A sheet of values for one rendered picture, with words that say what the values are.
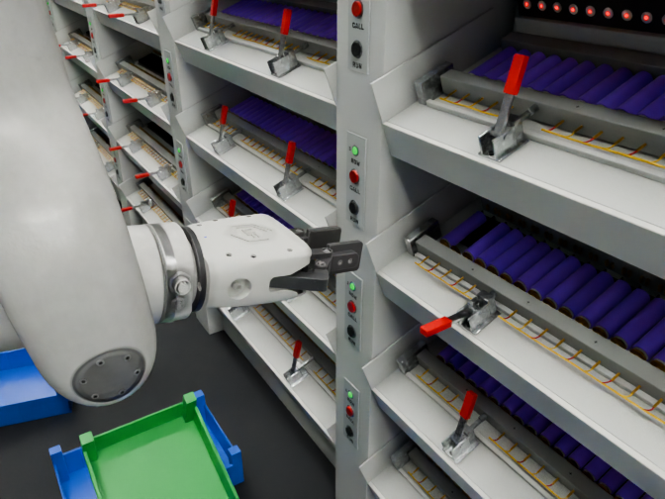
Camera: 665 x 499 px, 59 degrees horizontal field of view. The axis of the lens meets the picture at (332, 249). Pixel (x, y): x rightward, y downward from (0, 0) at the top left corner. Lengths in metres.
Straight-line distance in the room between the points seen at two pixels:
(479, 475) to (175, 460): 0.59
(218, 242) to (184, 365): 1.00
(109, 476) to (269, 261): 0.73
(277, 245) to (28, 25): 0.25
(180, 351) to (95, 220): 1.19
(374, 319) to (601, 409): 0.33
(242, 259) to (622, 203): 0.31
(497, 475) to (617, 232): 0.38
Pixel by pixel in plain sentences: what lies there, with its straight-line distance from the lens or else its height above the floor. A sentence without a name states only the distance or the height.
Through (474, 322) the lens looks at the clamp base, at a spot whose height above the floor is 0.55.
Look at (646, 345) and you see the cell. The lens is 0.63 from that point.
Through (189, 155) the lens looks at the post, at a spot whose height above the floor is 0.49.
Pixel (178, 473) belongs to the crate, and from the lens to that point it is 1.15.
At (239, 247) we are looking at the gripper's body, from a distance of 0.51.
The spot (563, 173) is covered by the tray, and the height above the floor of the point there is 0.74.
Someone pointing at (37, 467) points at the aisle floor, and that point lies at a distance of 1.36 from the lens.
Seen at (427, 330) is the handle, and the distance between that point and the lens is 0.62.
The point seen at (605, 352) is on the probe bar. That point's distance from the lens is 0.61.
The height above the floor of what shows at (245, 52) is 0.75.
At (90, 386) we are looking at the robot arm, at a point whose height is 0.67.
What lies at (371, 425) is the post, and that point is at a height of 0.26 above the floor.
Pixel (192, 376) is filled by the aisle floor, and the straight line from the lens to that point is 1.46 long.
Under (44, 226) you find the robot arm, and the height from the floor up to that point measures 0.78.
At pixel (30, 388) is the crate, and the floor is 0.00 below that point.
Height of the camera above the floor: 0.92
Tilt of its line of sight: 28 degrees down
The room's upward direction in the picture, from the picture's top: straight up
